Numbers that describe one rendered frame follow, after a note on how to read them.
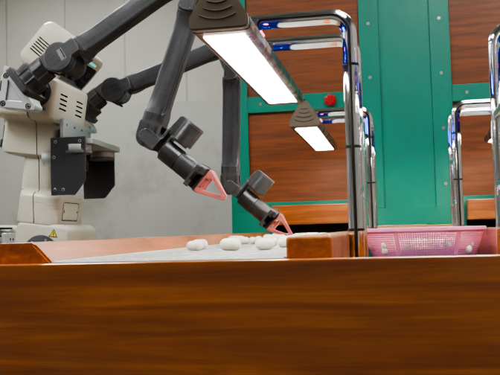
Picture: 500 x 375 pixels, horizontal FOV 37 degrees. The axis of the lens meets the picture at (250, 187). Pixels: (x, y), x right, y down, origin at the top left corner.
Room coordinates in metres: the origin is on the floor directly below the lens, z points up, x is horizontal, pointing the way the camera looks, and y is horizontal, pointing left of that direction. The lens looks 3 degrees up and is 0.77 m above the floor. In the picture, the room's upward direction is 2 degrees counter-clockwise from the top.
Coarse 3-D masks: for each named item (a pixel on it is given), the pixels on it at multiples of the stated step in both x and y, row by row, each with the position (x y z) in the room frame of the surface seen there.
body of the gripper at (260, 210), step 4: (260, 200) 2.33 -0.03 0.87; (256, 204) 2.32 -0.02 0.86; (260, 204) 2.32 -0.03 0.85; (264, 204) 2.32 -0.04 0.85; (252, 208) 2.32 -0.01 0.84; (256, 208) 2.31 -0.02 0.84; (260, 208) 2.31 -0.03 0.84; (264, 208) 2.31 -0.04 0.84; (268, 208) 2.32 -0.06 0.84; (272, 208) 2.30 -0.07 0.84; (252, 212) 2.32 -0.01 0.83; (256, 212) 2.32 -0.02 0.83; (260, 212) 2.31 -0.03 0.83; (264, 212) 2.31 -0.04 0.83; (268, 212) 2.28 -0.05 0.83; (272, 212) 2.28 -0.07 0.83; (256, 216) 2.32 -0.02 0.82; (260, 216) 2.31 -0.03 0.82; (264, 216) 2.31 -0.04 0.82; (268, 216) 2.30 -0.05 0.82; (260, 220) 2.32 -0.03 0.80; (264, 220) 2.30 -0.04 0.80; (268, 220) 2.33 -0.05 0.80; (260, 224) 2.29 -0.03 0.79; (264, 224) 2.30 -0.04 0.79
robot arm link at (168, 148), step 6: (168, 138) 1.87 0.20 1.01; (174, 138) 1.85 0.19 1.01; (168, 144) 1.85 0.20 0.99; (174, 144) 1.86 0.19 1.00; (180, 144) 1.85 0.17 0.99; (162, 150) 1.85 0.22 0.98; (168, 150) 1.84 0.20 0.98; (174, 150) 1.85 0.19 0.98; (180, 150) 1.85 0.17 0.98; (162, 156) 1.85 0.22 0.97; (168, 156) 1.84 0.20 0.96; (174, 156) 1.84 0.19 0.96; (168, 162) 1.85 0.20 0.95; (174, 162) 1.85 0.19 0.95
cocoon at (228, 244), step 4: (224, 240) 1.26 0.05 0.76; (228, 240) 1.26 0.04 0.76; (232, 240) 1.26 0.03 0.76; (236, 240) 1.26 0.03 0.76; (220, 244) 1.27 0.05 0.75; (224, 244) 1.26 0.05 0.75; (228, 244) 1.26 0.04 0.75; (232, 244) 1.26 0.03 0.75; (236, 244) 1.26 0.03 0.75; (240, 244) 1.26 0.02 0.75; (224, 248) 1.26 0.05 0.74; (228, 248) 1.26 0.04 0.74; (232, 248) 1.26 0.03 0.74; (236, 248) 1.26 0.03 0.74
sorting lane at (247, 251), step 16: (112, 256) 1.13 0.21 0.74; (128, 256) 1.11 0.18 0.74; (144, 256) 1.08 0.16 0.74; (160, 256) 1.06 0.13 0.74; (176, 256) 1.04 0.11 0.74; (192, 256) 1.03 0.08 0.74; (208, 256) 1.01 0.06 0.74; (224, 256) 0.99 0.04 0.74; (240, 256) 0.97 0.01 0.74; (256, 256) 0.95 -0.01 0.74; (272, 256) 0.93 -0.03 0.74
